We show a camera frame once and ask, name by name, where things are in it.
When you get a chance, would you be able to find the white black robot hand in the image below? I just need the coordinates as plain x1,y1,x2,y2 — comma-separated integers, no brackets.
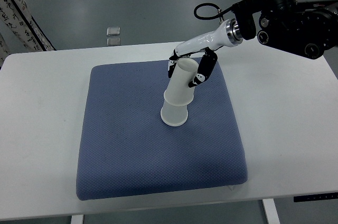
168,19,242,88

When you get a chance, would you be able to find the white paper cup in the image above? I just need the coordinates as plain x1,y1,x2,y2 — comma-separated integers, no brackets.
164,58,199,106
161,100,188,127

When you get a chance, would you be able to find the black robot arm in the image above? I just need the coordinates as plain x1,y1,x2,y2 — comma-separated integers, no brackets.
168,0,337,88

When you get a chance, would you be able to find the white paper cup on cushion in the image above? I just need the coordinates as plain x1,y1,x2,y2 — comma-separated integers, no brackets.
161,100,188,127

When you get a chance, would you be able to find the upper metal floor plate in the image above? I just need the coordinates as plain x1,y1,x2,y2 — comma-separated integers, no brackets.
106,26,120,36

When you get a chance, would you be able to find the metal floor plate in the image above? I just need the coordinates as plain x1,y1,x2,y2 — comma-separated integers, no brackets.
106,26,120,36
107,37,121,46

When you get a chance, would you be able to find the lower metal floor plate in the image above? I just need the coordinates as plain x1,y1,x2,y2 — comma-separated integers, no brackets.
107,37,121,46

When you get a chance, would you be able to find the blue square cushion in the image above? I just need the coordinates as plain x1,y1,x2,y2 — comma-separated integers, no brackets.
76,60,248,200

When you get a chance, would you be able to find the white table leg right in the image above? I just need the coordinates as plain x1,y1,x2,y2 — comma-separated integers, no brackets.
262,199,280,224

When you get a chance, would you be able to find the white table leg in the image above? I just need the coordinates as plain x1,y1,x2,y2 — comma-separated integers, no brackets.
262,199,280,224
70,214,84,224

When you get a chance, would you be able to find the person in patterned white trousers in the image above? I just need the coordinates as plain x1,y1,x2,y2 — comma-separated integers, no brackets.
0,0,57,62

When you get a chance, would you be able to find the white table leg left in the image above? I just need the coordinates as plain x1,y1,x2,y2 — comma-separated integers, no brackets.
70,214,84,224

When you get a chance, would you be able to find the black table control panel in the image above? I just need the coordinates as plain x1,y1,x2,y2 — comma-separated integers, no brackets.
293,192,338,202

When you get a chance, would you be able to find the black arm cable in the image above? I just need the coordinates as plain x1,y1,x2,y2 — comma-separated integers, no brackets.
193,0,286,22

